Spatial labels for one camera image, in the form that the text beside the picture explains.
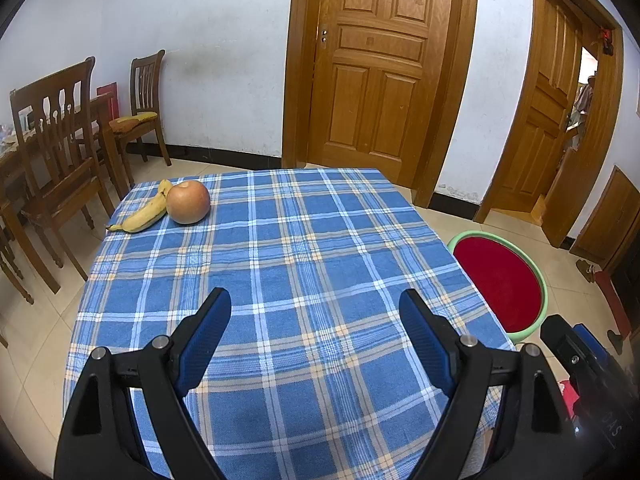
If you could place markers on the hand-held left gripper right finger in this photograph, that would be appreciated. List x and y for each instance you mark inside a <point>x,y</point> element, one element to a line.
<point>427,340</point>

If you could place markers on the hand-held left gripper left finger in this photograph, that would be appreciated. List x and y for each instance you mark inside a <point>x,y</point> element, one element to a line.
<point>205,340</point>

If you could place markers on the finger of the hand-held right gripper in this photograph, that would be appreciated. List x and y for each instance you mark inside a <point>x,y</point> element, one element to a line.
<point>592,345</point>
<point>562,345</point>

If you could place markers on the red wooden furniture leg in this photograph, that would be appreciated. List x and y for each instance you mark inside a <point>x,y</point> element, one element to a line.
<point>615,300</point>

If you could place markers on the red stool with green rim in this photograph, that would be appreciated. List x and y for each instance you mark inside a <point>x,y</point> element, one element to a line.
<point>500,280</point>

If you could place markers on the blue plaid tablecloth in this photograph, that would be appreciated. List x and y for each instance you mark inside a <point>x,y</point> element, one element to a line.
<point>300,260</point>

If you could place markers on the yellow banana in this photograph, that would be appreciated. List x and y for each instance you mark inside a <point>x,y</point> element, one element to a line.
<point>145,217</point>

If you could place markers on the brown round apple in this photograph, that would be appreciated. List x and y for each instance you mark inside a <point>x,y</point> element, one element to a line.
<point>187,202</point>

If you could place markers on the large wooden chair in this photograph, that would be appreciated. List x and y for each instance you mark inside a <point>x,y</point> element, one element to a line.
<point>60,175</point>

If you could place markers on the open wooden door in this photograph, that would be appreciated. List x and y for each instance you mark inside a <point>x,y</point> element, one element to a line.
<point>540,125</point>

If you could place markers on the yellow seat cushion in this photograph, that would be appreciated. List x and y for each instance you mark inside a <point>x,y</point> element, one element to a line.
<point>132,121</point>

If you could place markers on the red flat box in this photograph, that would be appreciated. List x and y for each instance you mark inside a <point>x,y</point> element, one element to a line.
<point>107,97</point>

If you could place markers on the wooden dining table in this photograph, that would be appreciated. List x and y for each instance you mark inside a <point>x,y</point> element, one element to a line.
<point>15,160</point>

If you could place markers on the wooden chair with cushion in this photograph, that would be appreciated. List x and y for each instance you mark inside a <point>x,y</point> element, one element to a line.
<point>145,80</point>

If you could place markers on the closed wooden door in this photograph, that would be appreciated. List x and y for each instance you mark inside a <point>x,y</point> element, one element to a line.
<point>380,70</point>

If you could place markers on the red hanging ornament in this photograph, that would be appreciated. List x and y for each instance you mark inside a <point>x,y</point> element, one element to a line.
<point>607,44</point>

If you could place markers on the wooden door frame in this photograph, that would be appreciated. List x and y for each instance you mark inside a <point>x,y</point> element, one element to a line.
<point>605,135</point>
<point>460,110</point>

